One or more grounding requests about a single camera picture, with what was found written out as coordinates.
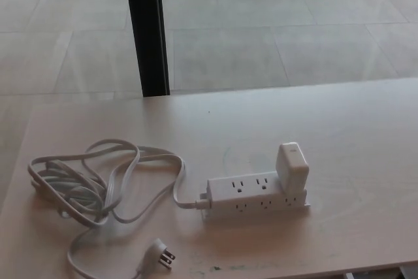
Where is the white square power adapter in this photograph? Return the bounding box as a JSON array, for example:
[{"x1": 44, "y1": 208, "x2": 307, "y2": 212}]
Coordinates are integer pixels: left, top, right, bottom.
[{"x1": 274, "y1": 142, "x2": 310, "y2": 193}]

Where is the white angled three-prong plug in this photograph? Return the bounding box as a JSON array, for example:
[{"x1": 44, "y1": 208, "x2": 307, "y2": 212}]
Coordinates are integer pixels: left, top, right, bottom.
[{"x1": 137, "y1": 238, "x2": 176, "y2": 272}]

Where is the white object under desk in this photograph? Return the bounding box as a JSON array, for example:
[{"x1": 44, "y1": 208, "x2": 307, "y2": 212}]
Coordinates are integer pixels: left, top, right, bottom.
[{"x1": 380, "y1": 263, "x2": 418, "y2": 279}]

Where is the white six-outlet power strip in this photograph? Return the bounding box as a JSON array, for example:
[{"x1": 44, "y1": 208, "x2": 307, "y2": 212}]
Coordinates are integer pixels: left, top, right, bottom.
[{"x1": 195, "y1": 171, "x2": 312, "y2": 223}]

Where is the black vertical window post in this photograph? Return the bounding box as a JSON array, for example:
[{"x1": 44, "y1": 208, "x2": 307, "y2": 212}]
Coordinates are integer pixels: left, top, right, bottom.
[{"x1": 123, "y1": 0, "x2": 171, "y2": 97}]

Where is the white flat power cord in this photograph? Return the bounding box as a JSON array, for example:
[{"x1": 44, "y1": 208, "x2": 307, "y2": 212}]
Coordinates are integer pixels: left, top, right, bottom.
[{"x1": 27, "y1": 139, "x2": 199, "y2": 279}]

